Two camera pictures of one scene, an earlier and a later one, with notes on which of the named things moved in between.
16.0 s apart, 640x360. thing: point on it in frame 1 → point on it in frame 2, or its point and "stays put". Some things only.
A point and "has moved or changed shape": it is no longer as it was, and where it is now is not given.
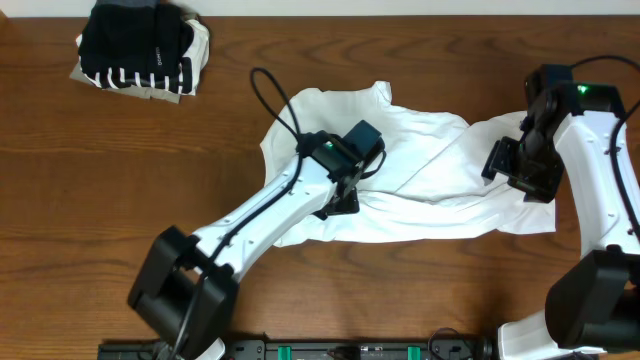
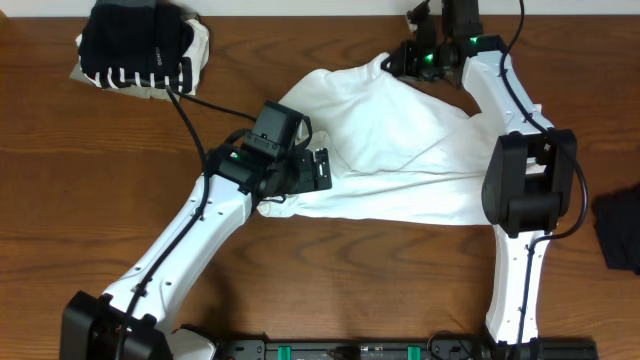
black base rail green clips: (320, 350) stays put
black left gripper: (348, 203) → (306, 181)
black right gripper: (542, 189) → (404, 54)
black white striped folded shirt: (151, 53) stays put
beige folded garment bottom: (148, 92) stays put
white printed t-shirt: (430, 183) has moved or changed shape
